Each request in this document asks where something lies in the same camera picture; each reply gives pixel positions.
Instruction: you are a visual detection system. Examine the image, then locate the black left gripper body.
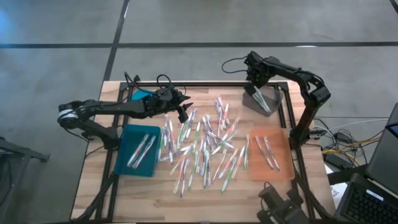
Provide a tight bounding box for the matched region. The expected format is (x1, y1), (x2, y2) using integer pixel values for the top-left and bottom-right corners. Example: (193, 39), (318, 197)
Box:
(149, 88), (184, 114)

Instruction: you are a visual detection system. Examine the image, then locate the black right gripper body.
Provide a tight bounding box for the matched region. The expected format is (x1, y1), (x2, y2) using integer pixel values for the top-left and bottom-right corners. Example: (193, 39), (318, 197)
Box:
(244, 50), (270, 84)

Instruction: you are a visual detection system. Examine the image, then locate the grey plastic bin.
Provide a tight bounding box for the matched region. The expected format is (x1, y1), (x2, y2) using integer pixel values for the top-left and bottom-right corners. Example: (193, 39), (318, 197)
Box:
(241, 83), (284, 118)

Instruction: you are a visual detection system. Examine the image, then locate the blue oval lid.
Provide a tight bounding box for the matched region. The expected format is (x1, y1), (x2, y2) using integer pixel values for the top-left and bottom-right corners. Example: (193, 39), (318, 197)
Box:
(129, 88), (155, 102)

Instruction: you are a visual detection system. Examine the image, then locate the grey usb hub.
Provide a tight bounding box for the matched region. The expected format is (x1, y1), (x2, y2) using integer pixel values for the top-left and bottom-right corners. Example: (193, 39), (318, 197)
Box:
(306, 126), (324, 139)

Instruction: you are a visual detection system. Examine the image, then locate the teal plastic bin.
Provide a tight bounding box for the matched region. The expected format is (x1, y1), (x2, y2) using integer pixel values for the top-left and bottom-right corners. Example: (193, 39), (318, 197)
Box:
(113, 123), (162, 179)

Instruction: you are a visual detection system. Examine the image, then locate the orange translucent plastic bin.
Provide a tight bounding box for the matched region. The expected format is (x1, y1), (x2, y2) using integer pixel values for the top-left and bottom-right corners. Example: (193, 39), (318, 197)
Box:
(248, 128), (295, 182)

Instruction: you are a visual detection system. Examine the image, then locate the black power adapter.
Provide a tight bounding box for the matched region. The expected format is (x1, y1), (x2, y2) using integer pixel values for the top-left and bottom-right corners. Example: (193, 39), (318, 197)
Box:
(335, 132), (352, 144)

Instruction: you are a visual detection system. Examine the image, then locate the black power strip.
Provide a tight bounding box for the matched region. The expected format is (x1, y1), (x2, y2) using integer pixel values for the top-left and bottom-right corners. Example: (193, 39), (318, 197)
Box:
(323, 152), (354, 170)

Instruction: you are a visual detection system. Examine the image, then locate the black desk leg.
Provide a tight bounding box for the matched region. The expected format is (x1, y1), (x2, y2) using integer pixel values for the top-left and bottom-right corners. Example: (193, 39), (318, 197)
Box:
(326, 163), (369, 186)

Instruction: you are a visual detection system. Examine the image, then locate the white paper sheet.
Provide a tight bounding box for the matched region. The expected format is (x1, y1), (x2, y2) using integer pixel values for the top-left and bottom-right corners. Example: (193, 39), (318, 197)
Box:
(325, 164), (348, 200)

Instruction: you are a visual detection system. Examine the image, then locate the grey open laptop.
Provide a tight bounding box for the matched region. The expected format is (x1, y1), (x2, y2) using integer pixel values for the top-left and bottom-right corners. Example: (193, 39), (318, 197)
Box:
(365, 102), (398, 195)

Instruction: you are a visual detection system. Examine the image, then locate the black floor stand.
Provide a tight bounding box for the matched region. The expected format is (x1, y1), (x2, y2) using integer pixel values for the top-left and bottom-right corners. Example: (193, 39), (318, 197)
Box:
(0, 136), (50, 224)

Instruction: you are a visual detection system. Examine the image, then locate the black laptop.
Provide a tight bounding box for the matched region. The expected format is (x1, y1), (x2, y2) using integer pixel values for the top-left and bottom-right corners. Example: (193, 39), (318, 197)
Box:
(334, 172), (398, 224)

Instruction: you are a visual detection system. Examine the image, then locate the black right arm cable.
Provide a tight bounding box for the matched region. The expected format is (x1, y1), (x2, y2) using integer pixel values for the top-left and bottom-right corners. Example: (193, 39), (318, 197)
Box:
(221, 55), (249, 75)

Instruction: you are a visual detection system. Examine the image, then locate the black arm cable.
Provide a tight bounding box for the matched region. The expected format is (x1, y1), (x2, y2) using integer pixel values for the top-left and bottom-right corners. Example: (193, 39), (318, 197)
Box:
(123, 71), (187, 100)
(221, 55), (249, 75)

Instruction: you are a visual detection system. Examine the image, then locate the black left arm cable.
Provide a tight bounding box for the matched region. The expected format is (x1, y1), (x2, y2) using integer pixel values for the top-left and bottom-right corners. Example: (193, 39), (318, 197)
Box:
(123, 71), (187, 100)

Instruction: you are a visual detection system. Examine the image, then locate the white floor cable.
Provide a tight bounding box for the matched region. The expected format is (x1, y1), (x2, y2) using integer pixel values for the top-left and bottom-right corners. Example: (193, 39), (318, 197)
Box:
(313, 118), (389, 131)

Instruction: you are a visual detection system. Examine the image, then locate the yellow floor cable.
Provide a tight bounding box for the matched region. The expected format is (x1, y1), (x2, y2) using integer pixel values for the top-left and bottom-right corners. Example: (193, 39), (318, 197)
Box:
(322, 138), (382, 156)

